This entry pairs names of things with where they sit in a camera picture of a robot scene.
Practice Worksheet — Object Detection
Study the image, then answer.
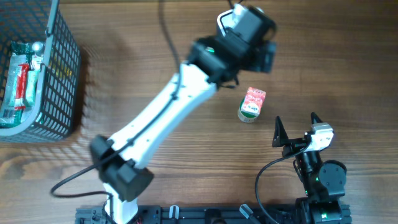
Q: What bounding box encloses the green lid plastic jar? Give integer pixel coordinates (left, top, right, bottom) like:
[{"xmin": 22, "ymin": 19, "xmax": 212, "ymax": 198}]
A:
[{"xmin": 238, "ymin": 99, "xmax": 258, "ymax": 123}]

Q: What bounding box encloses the red white tissue pack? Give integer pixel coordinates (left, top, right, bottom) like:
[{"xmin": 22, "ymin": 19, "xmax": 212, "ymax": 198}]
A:
[{"xmin": 241, "ymin": 87, "xmax": 266, "ymax": 116}]

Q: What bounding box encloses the green 3M gloves packet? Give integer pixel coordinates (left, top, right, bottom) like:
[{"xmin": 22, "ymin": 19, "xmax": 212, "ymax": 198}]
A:
[{"xmin": 1, "ymin": 41, "xmax": 45, "ymax": 128}]

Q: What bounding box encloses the red sachet stick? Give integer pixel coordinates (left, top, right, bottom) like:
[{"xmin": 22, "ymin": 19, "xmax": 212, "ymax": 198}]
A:
[{"xmin": 14, "ymin": 63, "xmax": 29, "ymax": 110}]

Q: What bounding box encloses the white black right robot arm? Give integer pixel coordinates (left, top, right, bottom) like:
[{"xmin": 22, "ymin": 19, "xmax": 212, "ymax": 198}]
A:
[{"xmin": 272, "ymin": 113, "xmax": 352, "ymax": 224}]

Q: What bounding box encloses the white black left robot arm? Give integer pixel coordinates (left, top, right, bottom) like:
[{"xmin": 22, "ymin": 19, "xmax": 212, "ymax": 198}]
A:
[{"xmin": 90, "ymin": 4, "xmax": 277, "ymax": 223}]

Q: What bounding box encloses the dark grey plastic basket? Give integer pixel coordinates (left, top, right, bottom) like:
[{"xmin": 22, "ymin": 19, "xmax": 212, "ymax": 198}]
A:
[{"xmin": 1, "ymin": 0, "xmax": 81, "ymax": 142}]

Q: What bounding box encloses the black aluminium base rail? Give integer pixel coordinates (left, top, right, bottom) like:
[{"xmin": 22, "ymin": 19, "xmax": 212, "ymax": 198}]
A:
[{"xmin": 74, "ymin": 203, "xmax": 353, "ymax": 224}]

